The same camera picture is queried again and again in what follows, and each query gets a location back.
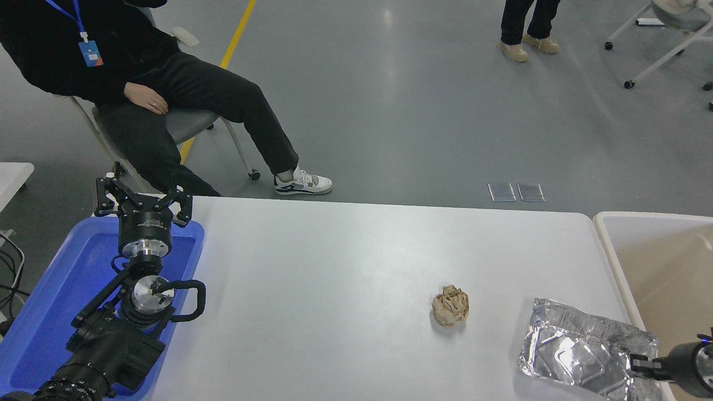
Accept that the standing person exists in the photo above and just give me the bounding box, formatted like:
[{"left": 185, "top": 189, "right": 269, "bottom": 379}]
[{"left": 497, "top": 0, "right": 561, "bottom": 62}]

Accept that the seated person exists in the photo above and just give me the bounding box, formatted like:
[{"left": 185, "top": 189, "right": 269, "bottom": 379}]
[{"left": 0, "top": 0, "right": 334, "bottom": 197}]

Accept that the grey chair with white frame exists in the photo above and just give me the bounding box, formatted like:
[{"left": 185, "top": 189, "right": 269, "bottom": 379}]
[{"left": 56, "top": 25, "right": 261, "bottom": 195}]

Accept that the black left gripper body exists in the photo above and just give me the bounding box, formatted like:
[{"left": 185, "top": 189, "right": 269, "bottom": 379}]
[{"left": 118, "top": 199, "right": 174, "bottom": 247}]

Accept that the blue plastic tray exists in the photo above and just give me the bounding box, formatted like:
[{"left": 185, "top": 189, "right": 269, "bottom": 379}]
[{"left": 0, "top": 216, "right": 206, "bottom": 401}]

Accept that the white wheeled chair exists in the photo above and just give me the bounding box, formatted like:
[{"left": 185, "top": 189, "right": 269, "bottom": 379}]
[{"left": 604, "top": 0, "right": 713, "bottom": 111}]

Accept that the crumpled tan paper ball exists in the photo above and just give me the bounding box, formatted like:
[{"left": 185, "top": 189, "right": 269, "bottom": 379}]
[{"left": 431, "top": 284, "right": 470, "bottom": 328}]

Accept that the black cable bundle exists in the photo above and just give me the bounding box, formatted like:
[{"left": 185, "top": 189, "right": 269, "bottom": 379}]
[{"left": 0, "top": 231, "right": 26, "bottom": 338}]

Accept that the seated person's left hand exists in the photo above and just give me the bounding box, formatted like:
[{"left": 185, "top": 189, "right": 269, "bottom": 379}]
[{"left": 124, "top": 82, "right": 169, "bottom": 115}]

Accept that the blue lanyard badge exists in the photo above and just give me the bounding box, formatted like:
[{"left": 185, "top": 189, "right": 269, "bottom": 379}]
[{"left": 46, "top": 0, "right": 104, "bottom": 68}]

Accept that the silver foil tray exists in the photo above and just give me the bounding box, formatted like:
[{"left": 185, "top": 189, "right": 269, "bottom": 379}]
[{"left": 519, "top": 298, "right": 659, "bottom": 401}]

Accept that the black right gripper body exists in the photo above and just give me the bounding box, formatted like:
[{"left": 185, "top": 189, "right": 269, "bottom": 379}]
[{"left": 666, "top": 341, "right": 713, "bottom": 399}]

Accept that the small white side table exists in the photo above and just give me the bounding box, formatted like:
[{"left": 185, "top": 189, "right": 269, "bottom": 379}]
[{"left": 0, "top": 162, "right": 35, "bottom": 212}]

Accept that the large pale bin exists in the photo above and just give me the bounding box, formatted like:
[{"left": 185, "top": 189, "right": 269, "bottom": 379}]
[{"left": 592, "top": 211, "right": 713, "bottom": 401}]

